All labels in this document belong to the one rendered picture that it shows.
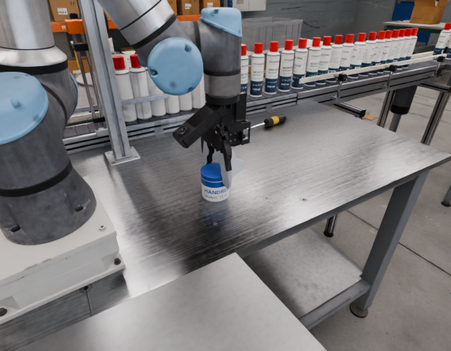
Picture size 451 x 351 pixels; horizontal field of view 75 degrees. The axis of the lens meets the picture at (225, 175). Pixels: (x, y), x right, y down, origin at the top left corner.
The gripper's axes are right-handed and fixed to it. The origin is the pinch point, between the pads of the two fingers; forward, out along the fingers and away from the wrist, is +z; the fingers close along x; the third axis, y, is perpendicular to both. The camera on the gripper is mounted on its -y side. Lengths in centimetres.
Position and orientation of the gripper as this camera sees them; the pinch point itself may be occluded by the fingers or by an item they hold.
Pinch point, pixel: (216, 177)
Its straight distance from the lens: 70.7
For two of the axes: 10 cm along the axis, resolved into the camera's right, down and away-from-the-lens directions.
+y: 8.3, -3.0, 4.7
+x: -5.6, -4.4, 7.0
